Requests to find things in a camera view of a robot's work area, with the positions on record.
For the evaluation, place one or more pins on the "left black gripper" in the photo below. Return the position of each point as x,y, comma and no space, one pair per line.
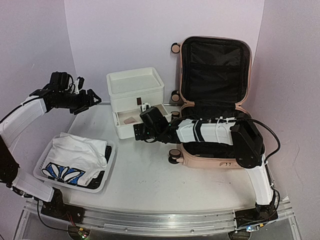
87,102

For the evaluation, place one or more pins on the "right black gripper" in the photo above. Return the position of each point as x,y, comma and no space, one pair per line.
140,134

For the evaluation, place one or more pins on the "pink card box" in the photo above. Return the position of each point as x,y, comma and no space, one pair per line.
130,120

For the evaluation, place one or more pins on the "white plastic drawer unit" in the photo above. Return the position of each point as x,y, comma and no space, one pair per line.
128,90

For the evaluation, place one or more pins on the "white blue print t-shirt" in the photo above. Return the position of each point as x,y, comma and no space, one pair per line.
75,160

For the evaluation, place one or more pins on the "black jeans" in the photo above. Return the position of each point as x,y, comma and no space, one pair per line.
96,182

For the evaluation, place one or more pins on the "white perforated plastic basket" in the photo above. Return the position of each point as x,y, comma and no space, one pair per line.
37,171

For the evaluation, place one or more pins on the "pink hard-shell suitcase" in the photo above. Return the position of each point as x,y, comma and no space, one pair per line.
214,82

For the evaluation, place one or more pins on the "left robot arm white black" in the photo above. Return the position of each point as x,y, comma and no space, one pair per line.
62,92

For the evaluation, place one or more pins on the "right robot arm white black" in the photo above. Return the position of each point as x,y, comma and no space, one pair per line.
239,133

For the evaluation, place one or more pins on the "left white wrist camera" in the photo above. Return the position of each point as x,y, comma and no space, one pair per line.
77,85

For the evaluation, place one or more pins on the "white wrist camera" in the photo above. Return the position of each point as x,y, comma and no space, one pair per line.
145,106
77,85

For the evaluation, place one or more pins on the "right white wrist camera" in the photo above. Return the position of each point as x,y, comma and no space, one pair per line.
145,106

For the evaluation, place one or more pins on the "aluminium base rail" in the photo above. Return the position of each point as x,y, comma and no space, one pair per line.
153,212

